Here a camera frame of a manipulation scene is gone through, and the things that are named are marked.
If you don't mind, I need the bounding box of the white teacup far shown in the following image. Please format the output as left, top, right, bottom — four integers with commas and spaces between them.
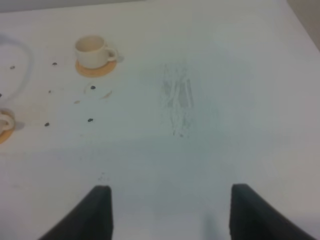
74, 35, 118, 69

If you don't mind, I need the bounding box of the orange coaster near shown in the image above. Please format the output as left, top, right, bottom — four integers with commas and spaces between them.
0, 108, 16, 145

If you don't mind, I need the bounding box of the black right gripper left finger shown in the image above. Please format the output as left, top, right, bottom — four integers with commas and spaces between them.
41, 185, 114, 240

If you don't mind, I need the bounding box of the white teacup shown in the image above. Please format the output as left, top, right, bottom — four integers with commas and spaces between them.
74, 35, 118, 69
0, 113, 15, 133

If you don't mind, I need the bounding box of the white teacup near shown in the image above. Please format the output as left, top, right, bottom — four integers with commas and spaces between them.
0, 113, 15, 133

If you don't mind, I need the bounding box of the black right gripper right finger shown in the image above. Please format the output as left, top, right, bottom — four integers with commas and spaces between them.
229, 184, 314, 240

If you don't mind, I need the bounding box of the orange coaster far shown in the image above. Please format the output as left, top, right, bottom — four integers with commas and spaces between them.
75, 60, 117, 78

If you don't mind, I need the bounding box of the white cable loop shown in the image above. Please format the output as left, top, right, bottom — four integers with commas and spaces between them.
0, 34, 33, 106

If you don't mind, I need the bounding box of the orange coaster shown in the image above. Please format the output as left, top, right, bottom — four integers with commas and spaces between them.
0, 108, 16, 145
75, 60, 117, 78

